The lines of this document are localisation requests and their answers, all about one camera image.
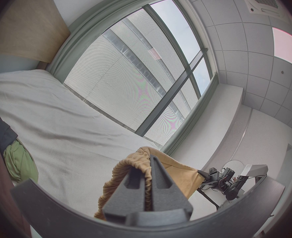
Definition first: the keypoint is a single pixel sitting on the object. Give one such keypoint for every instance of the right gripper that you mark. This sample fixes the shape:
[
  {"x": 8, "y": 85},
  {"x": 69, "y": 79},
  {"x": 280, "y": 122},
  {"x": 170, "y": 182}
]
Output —
[{"x": 214, "y": 185}]

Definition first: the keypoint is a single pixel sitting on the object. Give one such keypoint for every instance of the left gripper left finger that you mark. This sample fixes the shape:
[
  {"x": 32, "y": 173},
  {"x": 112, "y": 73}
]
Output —
[{"x": 122, "y": 202}]

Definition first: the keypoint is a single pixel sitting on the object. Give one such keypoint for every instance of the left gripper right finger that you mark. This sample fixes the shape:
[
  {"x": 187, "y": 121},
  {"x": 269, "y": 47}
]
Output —
[{"x": 170, "y": 199}]

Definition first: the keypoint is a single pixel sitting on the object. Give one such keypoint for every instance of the mustard yellow shorts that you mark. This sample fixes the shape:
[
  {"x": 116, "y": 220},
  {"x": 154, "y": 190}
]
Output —
[{"x": 136, "y": 157}]

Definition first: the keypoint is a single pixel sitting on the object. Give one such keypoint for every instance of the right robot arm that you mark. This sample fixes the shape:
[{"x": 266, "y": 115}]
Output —
[{"x": 254, "y": 171}]

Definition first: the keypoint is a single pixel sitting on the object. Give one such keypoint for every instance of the bed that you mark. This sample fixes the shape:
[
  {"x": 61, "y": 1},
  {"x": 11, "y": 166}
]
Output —
[{"x": 69, "y": 123}]

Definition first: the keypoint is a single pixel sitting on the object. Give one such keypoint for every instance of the green garment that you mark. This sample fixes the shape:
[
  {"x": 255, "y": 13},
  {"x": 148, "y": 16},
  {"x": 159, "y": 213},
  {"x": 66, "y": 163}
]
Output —
[{"x": 19, "y": 162}]

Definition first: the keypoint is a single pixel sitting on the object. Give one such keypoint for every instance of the window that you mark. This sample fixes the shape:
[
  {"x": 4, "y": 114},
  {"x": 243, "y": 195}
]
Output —
[{"x": 126, "y": 78}]

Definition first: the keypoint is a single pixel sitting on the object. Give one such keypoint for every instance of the black garment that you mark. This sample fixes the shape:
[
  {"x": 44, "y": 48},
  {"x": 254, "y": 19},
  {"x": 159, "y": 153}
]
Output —
[{"x": 1, "y": 132}]

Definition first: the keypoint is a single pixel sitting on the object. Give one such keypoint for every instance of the ceiling light panel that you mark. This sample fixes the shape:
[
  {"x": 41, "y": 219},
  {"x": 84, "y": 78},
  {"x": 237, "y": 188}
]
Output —
[{"x": 283, "y": 45}]

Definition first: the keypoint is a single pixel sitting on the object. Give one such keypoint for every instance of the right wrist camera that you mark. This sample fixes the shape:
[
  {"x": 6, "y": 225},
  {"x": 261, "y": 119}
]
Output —
[{"x": 213, "y": 172}]

